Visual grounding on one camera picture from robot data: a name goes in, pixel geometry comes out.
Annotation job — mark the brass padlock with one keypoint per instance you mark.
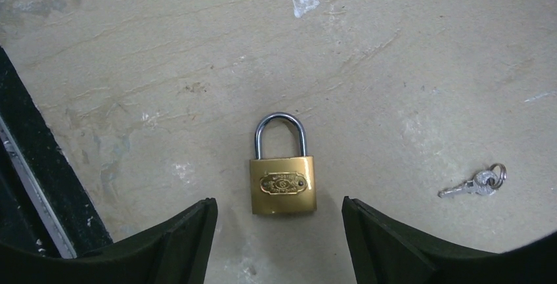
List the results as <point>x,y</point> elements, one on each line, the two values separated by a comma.
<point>282,185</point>

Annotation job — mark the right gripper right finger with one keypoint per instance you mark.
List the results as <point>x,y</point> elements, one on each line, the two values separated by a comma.
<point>384,250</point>

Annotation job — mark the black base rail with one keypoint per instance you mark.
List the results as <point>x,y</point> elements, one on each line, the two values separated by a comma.
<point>44,208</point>

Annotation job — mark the small silver key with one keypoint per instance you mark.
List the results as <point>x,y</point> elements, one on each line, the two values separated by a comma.
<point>484,183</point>

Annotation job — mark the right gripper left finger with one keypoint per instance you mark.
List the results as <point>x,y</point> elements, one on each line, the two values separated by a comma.
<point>174,251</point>

